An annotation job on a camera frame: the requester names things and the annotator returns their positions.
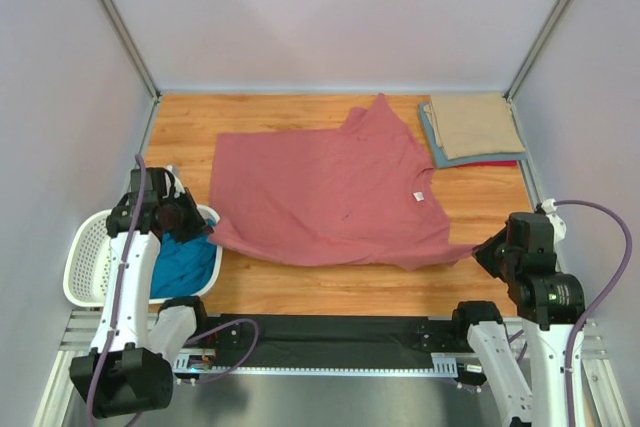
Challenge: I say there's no left aluminium frame post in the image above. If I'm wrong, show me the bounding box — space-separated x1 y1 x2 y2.
69 0 162 100

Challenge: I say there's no blue t shirt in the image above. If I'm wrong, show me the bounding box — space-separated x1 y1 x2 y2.
150 234 222 299

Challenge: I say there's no folded grey-blue t shirt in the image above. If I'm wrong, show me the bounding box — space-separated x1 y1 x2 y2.
418 103 526 169

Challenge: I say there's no aluminium frame post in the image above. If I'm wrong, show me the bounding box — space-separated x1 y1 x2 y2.
69 0 162 100
503 0 607 101

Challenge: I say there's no pink t shirt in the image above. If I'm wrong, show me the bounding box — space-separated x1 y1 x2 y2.
209 95 472 270

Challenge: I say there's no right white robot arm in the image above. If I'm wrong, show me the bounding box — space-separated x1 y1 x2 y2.
452 210 586 426

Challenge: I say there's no folded beige t shirt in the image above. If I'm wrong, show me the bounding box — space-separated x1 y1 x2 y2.
425 92 525 160

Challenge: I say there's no white plastic laundry basket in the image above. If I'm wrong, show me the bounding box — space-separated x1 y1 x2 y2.
63 204 223 308

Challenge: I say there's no folded red t shirt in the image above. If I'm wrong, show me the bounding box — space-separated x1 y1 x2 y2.
458 160 517 167

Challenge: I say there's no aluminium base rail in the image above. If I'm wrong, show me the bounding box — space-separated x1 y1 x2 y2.
58 309 608 378

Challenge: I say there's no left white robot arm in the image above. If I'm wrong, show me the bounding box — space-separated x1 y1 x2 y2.
68 166 212 422

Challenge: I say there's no right aluminium frame post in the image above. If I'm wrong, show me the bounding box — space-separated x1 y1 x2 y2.
503 0 607 101

